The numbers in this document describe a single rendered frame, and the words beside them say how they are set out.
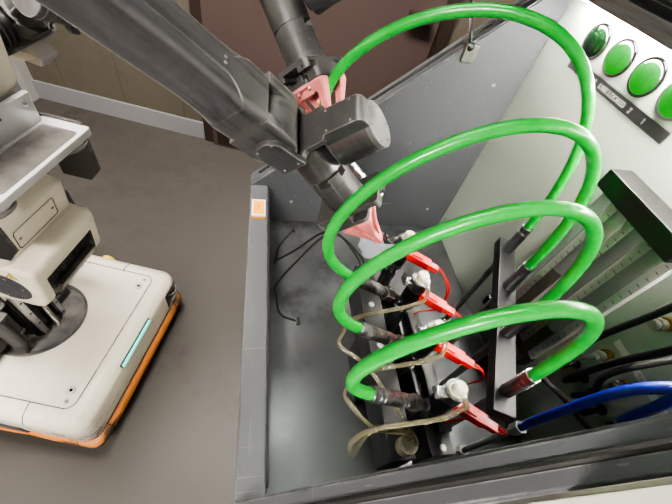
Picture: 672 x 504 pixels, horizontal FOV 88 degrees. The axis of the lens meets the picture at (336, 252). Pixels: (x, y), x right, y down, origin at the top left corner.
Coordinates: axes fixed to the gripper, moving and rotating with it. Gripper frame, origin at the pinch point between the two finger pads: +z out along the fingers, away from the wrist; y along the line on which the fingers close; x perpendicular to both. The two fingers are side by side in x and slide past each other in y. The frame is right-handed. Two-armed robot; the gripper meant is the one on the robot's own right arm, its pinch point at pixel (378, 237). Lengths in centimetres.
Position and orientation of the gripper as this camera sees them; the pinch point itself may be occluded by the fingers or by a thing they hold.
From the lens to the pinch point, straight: 55.6
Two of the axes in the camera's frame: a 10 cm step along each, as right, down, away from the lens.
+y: 8.2, -2.9, -5.0
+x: 1.3, -7.5, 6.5
